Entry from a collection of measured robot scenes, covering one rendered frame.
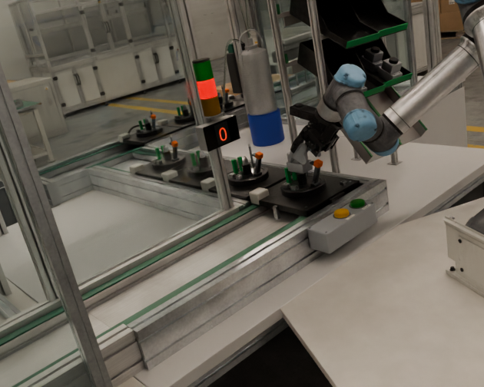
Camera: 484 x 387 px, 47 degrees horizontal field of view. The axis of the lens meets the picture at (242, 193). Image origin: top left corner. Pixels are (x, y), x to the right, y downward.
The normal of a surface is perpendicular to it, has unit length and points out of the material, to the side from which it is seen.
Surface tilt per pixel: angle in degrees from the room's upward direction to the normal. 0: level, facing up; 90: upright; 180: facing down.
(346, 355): 0
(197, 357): 0
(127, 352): 90
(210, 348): 0
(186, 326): 90
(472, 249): 90
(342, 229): 90
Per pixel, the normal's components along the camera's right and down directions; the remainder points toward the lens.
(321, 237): -0.73, 0.37
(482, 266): -0.94, 0.28
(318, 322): -0.19, -0.92
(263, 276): 0.65, 0.14
